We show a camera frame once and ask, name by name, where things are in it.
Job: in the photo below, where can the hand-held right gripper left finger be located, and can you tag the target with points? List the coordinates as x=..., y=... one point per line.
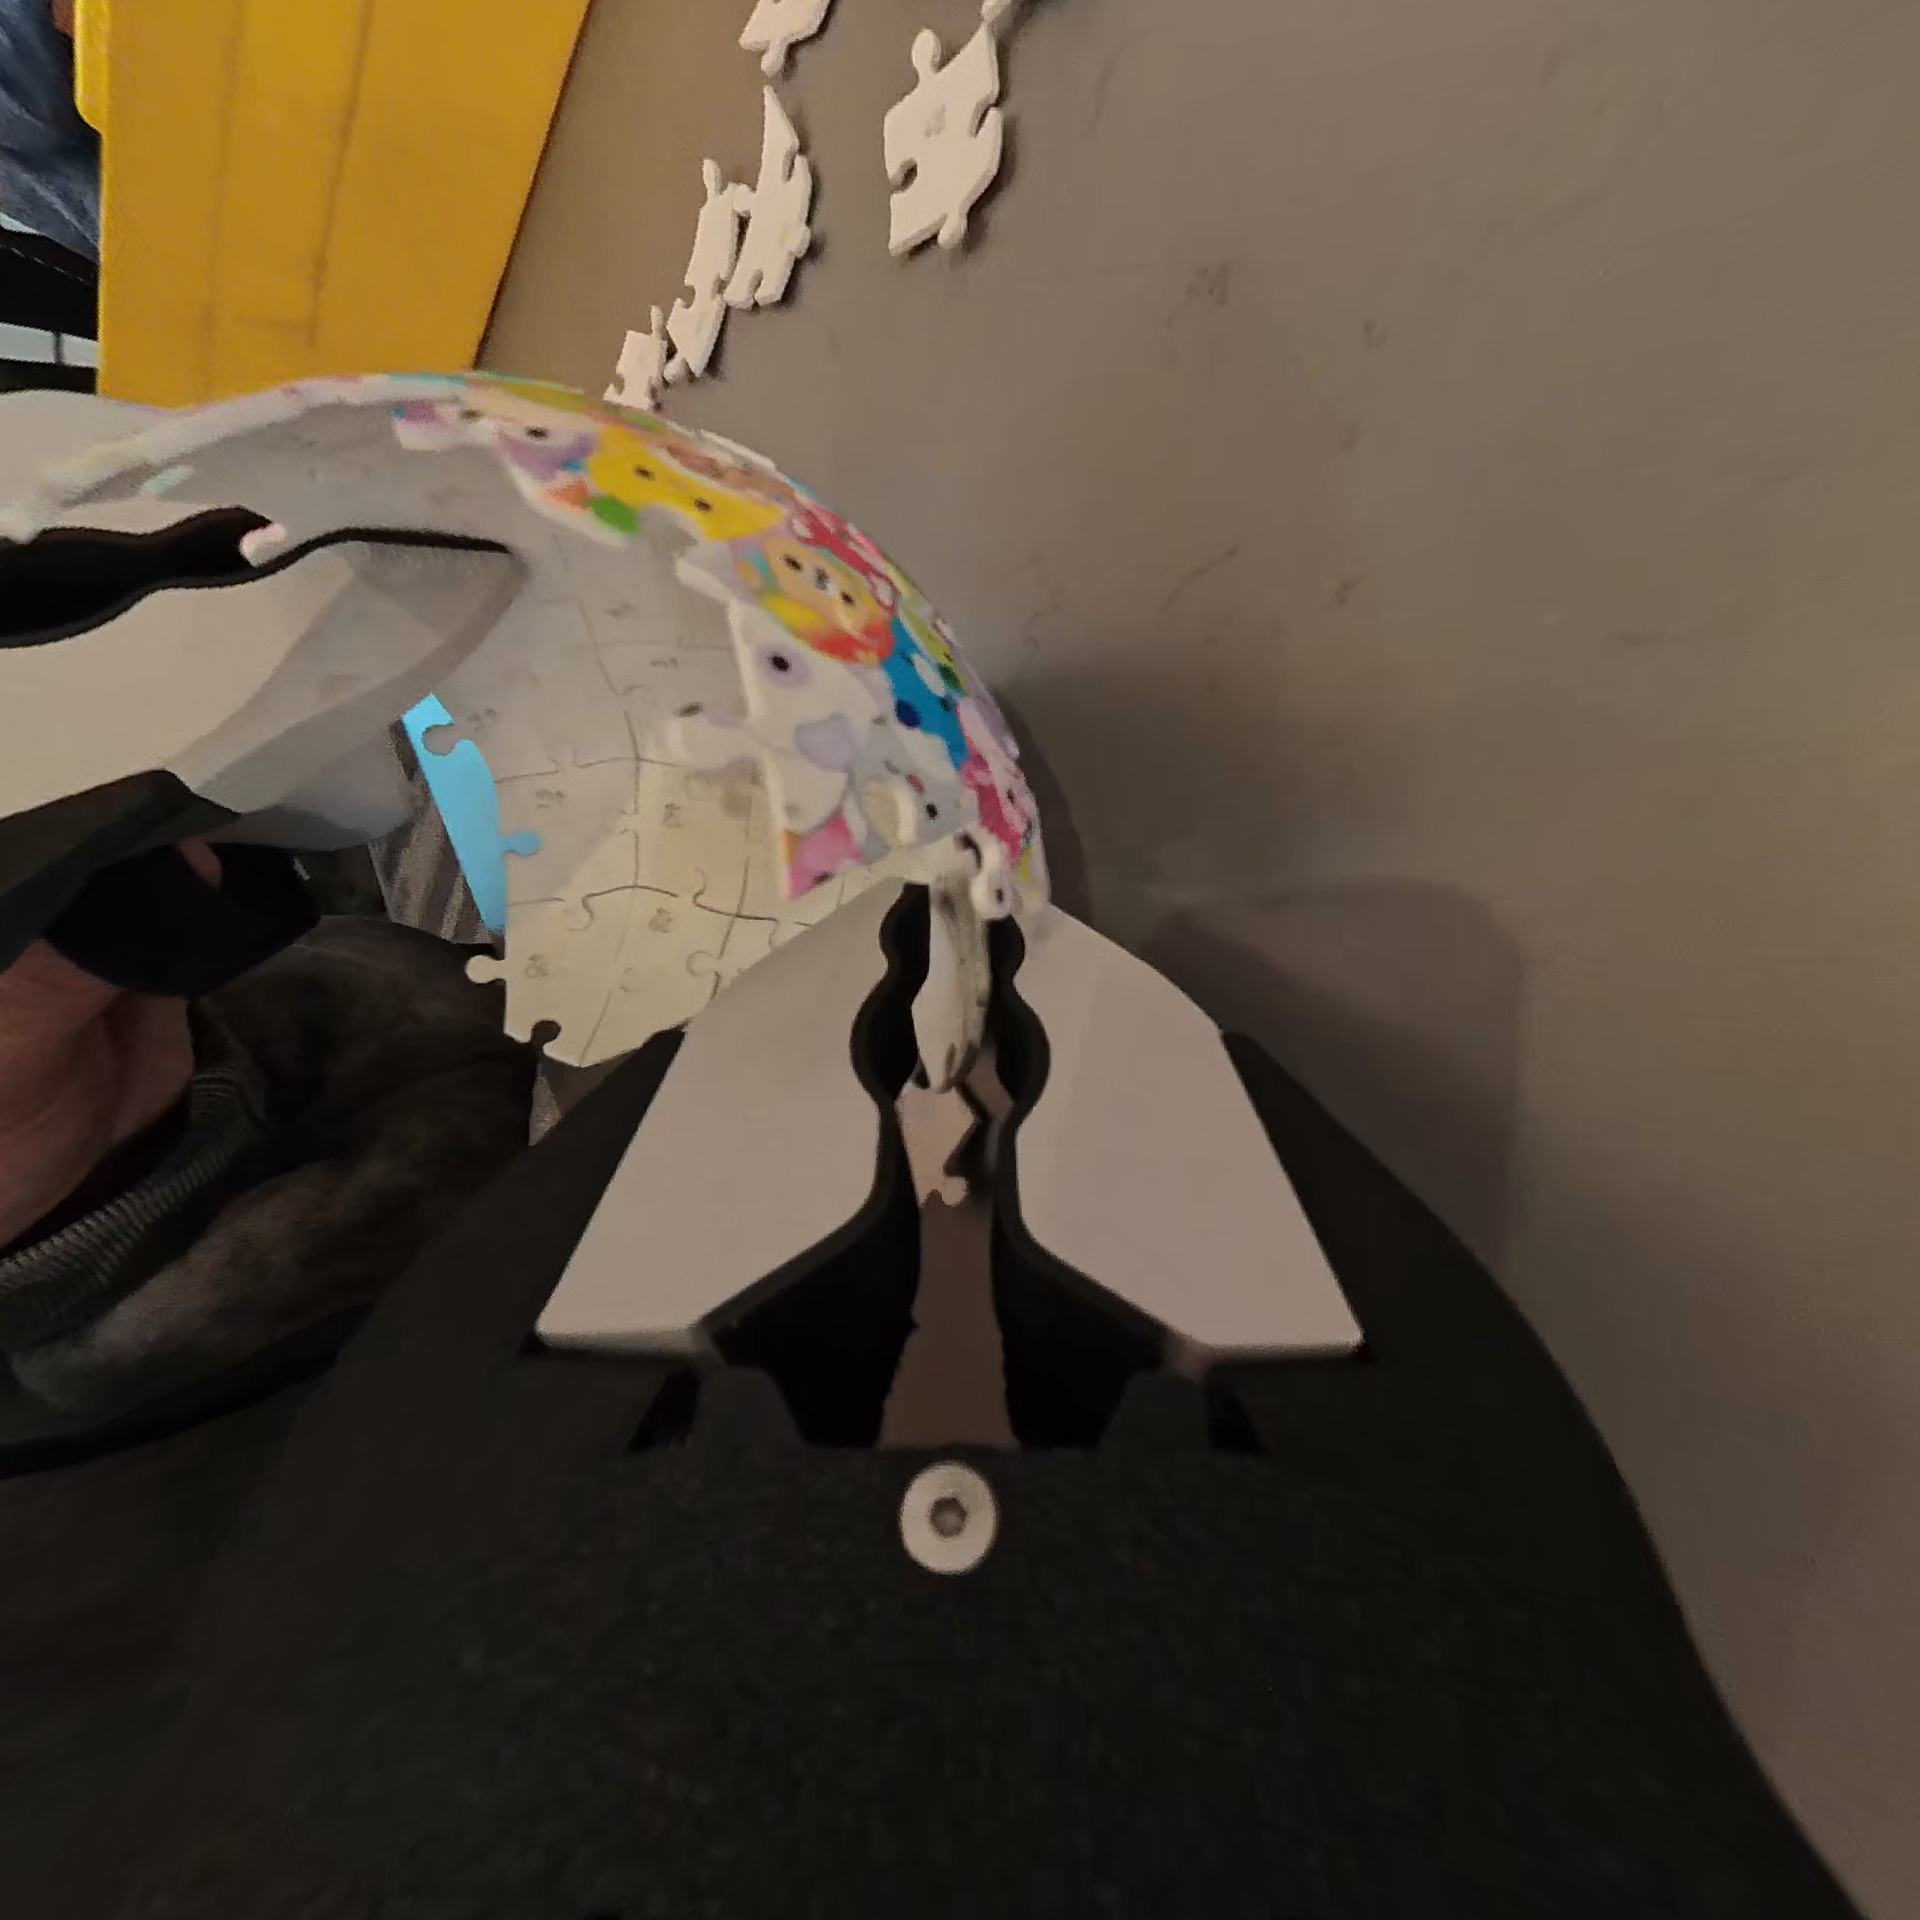
x=736, y=1186

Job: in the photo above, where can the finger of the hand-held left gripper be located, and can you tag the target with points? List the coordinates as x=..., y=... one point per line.
x=88, y=579
x=270, y=691

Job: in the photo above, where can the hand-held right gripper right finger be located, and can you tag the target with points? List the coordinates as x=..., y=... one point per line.
x=1186, y=1186

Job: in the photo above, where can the yellow plastic bin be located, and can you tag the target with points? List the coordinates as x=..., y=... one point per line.
x=301, y=194

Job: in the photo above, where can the partly built colourful puzzle ball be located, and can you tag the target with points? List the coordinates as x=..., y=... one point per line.
x=675, y=674

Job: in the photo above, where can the person's left forearm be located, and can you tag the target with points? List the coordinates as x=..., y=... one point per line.
x=345, y=1170

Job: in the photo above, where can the group of white puzzle pieces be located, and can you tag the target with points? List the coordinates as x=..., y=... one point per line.
x=946, y=151

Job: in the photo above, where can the person's left hand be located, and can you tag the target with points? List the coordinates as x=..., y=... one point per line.
x=76, y=1096

